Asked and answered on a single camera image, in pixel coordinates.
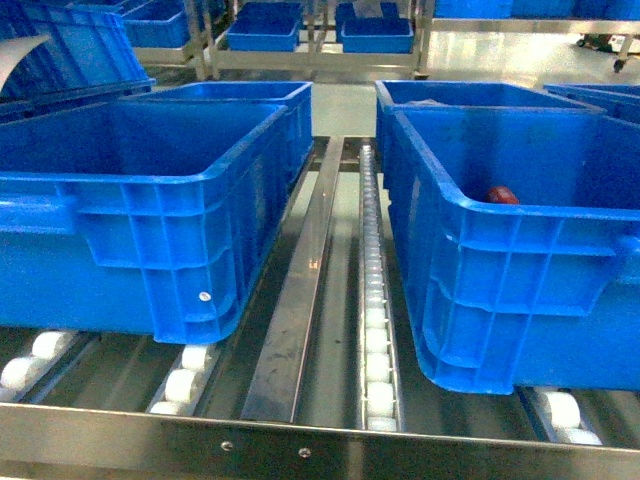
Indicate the stainless steel shelf rack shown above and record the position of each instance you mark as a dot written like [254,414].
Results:
[320,381]

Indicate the background steel shelf rack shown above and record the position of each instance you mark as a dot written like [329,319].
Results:
[207,51]

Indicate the rear right blue bin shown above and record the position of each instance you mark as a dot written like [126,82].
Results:
[399,94]

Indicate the left blue plastic bin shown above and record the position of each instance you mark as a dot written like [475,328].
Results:
[140,217]

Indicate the blue plastic bin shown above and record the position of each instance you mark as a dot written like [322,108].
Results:
[140,217]
[544,293]

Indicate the far right small bin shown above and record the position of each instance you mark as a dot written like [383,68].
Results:
[382,32]

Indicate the small bin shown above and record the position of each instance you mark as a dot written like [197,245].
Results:
[266,26]
[382,32]

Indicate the far left small bin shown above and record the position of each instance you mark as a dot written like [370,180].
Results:
[266,26]

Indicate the right blue plastic bin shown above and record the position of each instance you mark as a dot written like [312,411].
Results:
[544,293]

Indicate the tilted blue bin far left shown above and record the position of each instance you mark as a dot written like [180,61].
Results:
[61,57]

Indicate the blue bin far right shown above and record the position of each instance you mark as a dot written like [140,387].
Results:
[620,101]

